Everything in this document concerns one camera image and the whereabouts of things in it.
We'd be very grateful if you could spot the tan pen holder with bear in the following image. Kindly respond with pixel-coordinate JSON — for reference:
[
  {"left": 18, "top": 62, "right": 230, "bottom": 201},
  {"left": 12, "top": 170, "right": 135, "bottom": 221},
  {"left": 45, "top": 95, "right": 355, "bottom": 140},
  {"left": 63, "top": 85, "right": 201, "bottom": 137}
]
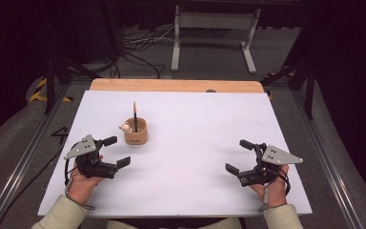
[{"left": 118, "top": 116, "right": 149, "bottom": 146}]

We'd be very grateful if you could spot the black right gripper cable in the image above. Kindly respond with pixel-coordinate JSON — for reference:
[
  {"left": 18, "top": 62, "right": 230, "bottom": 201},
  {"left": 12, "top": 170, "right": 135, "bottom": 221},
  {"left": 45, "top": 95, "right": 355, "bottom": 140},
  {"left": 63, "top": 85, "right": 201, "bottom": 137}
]
[{"left": 275, "top": 166, "right": 292, "bottom": 197}]

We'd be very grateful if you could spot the person's left hand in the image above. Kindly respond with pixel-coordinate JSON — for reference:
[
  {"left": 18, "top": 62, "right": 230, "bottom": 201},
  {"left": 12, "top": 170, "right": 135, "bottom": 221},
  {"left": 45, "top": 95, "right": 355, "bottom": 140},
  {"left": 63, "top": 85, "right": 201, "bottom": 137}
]
[{"left": 67, "top": 155, "right": 105, "bottom": 206}]

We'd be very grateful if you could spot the black pencil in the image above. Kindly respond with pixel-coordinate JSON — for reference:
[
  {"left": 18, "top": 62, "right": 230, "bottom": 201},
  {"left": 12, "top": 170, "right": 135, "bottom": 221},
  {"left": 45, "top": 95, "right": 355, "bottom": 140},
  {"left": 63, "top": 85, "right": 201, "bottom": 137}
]
[{"left": 132, "top": 101, "right": 139, "bottom": 134}]

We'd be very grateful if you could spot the black floor tape mark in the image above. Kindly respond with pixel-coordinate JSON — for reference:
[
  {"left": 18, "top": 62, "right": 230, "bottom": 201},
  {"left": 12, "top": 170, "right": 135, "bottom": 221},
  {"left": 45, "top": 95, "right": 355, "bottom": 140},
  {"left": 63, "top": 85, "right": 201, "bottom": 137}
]
[{"left": 51, "top": 126, "right": 70, "bottom": 146}]

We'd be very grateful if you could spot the grey metal stand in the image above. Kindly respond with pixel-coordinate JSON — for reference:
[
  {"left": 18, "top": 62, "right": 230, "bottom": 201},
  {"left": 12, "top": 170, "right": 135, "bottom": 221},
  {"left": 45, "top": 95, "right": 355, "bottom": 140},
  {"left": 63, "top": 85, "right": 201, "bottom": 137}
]
[{"left": 171, "top": 4, "right": 262, "bottom": 74}]

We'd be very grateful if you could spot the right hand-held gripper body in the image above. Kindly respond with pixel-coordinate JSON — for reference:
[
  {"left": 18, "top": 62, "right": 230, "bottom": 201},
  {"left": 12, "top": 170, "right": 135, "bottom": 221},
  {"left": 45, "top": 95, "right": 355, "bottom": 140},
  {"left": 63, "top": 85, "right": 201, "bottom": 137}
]
[{"left": 237, "top": 142, "right": 304, "bottom": 188}]

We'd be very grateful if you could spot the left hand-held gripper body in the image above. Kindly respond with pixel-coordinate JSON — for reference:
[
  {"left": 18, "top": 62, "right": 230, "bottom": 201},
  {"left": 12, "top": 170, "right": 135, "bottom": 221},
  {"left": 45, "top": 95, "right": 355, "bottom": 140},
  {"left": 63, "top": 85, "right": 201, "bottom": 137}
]
[{"left": 64, "top": 134, "right": 119, "bottom": 179}]

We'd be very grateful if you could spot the metal floor rail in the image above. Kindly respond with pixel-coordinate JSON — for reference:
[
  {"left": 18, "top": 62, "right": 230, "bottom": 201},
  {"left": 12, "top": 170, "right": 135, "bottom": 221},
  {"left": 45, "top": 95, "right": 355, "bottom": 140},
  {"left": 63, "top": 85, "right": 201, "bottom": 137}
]
[
  {"left": 0, "top": 84, "right": 72, "bottom": 229},
  {"left": 290, "top": 89, "right": 366, "bottom": 229}
]

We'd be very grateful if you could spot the person's right hand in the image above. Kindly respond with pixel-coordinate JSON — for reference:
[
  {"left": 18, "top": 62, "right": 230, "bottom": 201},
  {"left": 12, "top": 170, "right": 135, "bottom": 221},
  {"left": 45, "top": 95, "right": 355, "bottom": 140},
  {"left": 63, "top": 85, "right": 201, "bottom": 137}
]
[{"left": 249, "top": 163, "right": 290, "bottom": 209}]

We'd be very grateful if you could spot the black tripod stand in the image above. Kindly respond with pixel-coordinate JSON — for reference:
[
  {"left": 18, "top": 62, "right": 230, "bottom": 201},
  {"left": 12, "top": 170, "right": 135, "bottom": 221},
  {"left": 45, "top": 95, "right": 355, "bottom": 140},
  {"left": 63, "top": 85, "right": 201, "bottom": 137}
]
[
  {"left": 260, "top": 18, "right": 315, "bottom": 120},
  {"left": 42, "top": 0, "right": 103, "bottom": 115}
]

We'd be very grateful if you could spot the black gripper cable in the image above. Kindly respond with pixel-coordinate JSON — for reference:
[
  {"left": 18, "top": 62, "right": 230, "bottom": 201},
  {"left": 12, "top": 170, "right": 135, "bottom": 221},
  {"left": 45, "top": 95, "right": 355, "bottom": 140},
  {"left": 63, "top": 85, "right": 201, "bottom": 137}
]
[
  {"left": 275, "top": 166, "right": 292, "bottom": 197},
  {"left": 0, "top": 142, "right": 79, "bottom": 228}
]

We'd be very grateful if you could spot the floor cable bundle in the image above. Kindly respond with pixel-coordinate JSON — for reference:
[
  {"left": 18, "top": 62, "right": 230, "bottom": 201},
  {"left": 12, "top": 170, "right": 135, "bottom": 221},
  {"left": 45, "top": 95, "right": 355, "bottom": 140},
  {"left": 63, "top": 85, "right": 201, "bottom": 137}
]
[{"left": 112, "top": 25, "right": 176, "bottom": 80}]

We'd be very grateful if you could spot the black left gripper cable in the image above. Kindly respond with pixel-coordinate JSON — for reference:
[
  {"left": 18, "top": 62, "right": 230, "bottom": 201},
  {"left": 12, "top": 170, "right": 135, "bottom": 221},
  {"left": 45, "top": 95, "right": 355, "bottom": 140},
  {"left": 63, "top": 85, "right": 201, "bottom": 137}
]
[{"left": 0, "top": 142, "right": 79, "bottom": 228}]

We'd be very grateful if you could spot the yellow black hazard tape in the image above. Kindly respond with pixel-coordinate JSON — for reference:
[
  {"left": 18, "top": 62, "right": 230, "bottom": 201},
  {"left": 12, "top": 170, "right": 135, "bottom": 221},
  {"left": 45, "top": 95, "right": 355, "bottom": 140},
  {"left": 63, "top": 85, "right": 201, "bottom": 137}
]
[{"left": 29, "top": 77, "right": 74, "bottom": 103}]

